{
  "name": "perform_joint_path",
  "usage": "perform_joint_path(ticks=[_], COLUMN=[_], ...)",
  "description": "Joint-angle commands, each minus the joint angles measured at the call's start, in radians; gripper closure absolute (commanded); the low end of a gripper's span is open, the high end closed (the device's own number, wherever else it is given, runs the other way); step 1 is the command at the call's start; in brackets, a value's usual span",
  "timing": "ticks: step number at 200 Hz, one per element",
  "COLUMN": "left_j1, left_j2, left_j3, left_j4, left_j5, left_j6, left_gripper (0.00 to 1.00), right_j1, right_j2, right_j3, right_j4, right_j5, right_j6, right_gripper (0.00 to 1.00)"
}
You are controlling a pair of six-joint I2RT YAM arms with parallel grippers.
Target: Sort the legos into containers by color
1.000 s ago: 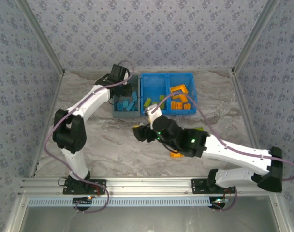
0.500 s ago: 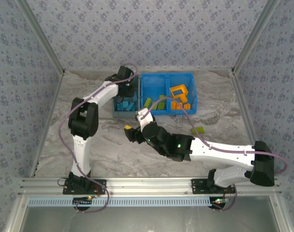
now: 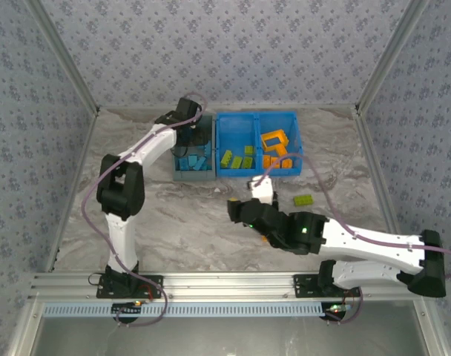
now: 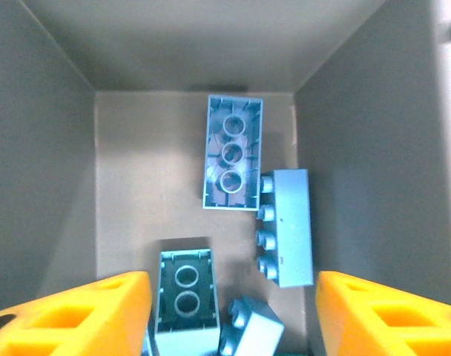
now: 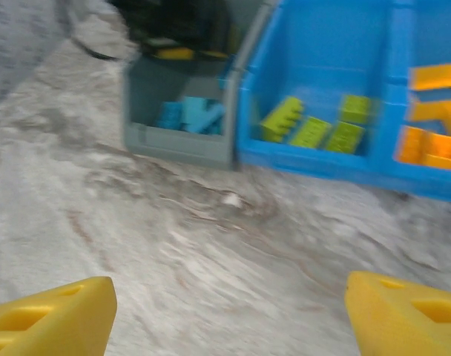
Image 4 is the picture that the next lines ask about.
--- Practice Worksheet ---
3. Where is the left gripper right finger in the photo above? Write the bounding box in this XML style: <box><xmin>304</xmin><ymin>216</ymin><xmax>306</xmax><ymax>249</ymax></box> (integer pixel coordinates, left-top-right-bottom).
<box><xmin>317</xmin><ymin>270</ymin><xmax>451</xmax><ymax>356</ymax></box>

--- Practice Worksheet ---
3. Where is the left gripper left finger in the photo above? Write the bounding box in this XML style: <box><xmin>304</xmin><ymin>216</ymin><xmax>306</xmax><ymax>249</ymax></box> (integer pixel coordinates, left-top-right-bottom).
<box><xmin>0</xmin><ymin>270</ymin><xmax>152</xmax><ymax>356</ymax></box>

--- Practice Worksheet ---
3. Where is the blue sloped lego brick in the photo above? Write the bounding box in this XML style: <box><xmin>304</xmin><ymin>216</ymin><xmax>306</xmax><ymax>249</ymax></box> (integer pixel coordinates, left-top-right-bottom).
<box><xmin>151</xmin><ymin>248</ymin><xmax>222</xmax><ymax>356</ymax></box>

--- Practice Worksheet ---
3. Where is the grey plastic bin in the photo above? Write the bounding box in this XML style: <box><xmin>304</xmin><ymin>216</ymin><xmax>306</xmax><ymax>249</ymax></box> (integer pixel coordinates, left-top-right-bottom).
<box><xmin>0</xmin><ymin>0</ymin><xmax>444</xmax><ymax>356</ymax></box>

